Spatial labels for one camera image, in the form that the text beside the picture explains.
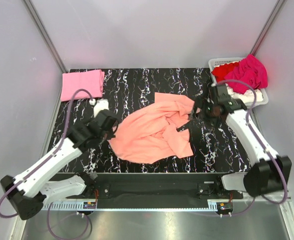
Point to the salmon orange t shirt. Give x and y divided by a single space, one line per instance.
151 133

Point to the magenta crumpled t shirt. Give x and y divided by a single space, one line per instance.
250 71

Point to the white crumpled t shirt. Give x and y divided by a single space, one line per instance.
247 97

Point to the electronics board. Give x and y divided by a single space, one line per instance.
89 205
225 206

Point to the right aluminium frame post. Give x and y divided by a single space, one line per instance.
267 26

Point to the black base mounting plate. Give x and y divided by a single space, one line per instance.
160 187

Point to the aluminium frame post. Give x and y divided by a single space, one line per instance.
44 34
267 26

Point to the right electronics board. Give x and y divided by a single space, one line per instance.
225 206

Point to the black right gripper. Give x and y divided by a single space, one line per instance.
202 102

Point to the red crumpled t shirt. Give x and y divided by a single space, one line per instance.
219 72

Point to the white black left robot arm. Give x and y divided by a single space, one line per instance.
31 190

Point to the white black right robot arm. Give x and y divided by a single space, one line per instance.
269 171

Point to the left electronics board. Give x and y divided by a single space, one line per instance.
89 205

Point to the folded pink t shirt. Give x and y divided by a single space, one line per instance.
92 81

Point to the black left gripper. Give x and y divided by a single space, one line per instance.
111 134

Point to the left aluminium frame post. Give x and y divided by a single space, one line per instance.
44 34

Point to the grey slotted cable duct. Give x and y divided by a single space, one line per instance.
107 205

